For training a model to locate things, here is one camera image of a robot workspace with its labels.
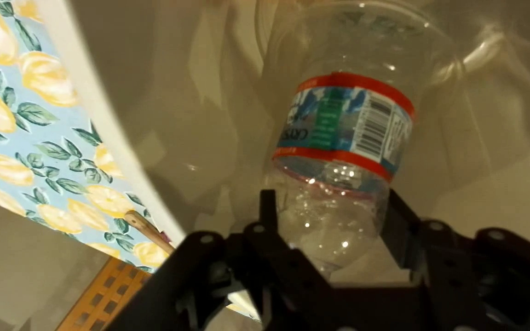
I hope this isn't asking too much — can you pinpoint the white plastic basket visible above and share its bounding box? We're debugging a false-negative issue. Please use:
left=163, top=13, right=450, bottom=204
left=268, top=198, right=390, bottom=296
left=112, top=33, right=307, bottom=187
left=31, top=0, right=530, bottom=290

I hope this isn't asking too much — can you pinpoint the wooden chair near basket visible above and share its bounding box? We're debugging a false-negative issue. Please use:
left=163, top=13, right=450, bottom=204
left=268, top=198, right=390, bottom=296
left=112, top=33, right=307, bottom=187
left=55, top=209, right=173, bottom=331

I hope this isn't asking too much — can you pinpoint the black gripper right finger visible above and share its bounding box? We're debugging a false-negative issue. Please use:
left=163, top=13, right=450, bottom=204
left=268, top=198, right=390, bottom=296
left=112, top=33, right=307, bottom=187
left=373, top=191, right=462, bottom=301

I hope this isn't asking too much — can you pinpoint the lemon pattern tablecloth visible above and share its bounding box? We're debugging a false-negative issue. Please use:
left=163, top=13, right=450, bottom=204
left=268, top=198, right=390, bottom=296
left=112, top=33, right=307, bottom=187
left=0, top=0, right=182, bottom=272

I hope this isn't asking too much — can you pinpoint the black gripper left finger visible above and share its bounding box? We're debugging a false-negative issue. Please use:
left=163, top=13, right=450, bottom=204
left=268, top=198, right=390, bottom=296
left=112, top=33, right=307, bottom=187
left=243, top=189, right=314, bottom=307

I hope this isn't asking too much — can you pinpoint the clear plastic water bottle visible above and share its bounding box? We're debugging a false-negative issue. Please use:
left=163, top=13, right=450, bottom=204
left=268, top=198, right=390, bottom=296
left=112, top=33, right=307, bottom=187
left=266, top=0, right=456, bottom=275

